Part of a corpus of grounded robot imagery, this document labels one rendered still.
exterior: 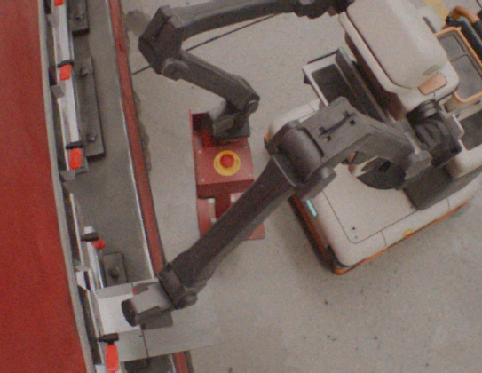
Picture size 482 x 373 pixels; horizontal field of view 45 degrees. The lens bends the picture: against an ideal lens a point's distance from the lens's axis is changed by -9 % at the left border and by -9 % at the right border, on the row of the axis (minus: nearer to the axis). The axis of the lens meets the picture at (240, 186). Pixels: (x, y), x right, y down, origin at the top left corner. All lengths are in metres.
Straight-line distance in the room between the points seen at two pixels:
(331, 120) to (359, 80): 0.56
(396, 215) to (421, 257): 0.35
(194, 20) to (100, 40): 0.63
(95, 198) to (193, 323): 0.44
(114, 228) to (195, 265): 0.53
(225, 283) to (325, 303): 0.40
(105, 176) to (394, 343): 1.38
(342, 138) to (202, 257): 0.34
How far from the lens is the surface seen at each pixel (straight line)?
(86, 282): 1.50
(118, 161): 1.68
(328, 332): 2.47
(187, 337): 1.44
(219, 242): 1.09
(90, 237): 1.26
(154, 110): 2.68
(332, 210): 2.26
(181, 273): 1.17
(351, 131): 0.97
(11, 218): 0.82
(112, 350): 1.18
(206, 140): 1.81
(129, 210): 1.63
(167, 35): 1.25
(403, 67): 1.29
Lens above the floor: 2.44
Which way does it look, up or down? 73 degrees down
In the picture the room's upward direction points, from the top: 4 degrees clockwise
